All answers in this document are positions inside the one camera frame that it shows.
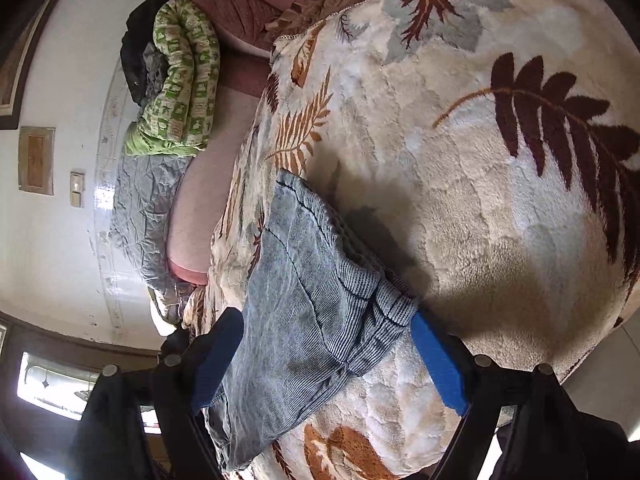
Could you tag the leaf printed plush blanket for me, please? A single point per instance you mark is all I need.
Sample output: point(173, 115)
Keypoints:
point(475, 185)

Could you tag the green patterned blanket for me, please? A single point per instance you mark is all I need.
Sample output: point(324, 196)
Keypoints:
point(185, 85)

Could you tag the grey cloth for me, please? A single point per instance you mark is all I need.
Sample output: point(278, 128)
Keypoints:
point(152, 62)

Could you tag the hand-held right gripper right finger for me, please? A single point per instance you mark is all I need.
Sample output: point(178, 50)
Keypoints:
point(440, 365)

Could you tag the pink sofa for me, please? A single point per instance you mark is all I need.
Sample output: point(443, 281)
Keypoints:
point(240, 15)

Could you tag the white wall switch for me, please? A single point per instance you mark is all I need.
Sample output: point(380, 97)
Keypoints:
point(76, 188)

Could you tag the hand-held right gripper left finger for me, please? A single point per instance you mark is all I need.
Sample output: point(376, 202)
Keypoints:
point(215, 360)

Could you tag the black cloth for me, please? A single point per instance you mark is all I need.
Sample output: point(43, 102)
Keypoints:
point(137, 45)

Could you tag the grey washed denim pants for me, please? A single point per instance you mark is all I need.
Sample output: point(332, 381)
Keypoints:
point(300, 310)

